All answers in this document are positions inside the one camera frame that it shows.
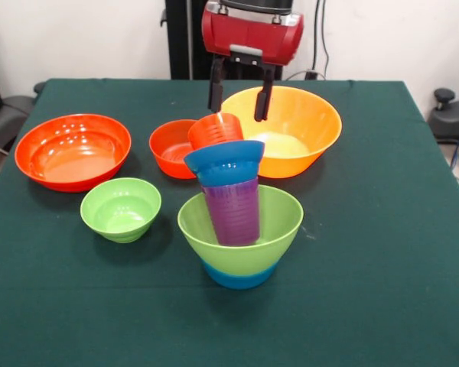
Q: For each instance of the small green plastic bowl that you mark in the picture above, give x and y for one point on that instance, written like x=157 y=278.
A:
x=120 y=212

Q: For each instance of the light blue plastic bowl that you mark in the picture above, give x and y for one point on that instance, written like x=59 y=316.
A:
x=239 y=279

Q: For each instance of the purple plastic cup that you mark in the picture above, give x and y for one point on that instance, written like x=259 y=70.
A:
x=235 y=214

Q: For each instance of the dark blue plastic bowl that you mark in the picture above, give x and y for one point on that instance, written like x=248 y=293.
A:
x=225 y=160

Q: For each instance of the dark green table cloth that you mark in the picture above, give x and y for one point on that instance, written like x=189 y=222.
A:
x=137 y=325

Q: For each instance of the large orange plastic bowl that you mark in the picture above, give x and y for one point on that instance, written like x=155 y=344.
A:
x=302 y=126

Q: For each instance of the black chair base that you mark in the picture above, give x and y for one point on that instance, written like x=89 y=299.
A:
x=449 y=118

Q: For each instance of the large green plastic bowl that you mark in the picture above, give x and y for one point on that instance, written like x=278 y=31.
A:
x=279 y=229

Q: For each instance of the red plastic cup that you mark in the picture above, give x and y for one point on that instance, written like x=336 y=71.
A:
x=214 y=132

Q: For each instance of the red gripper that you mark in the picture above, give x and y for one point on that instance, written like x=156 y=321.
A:
x=252 y=34

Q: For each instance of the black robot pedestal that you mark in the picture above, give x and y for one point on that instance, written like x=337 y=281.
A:
x=191 y=38

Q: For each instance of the large red plastic bowl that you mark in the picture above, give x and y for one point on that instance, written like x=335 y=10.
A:
x=72 y=156

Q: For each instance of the small red plastic bowl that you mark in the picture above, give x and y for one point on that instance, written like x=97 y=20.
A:
x=168 y=149

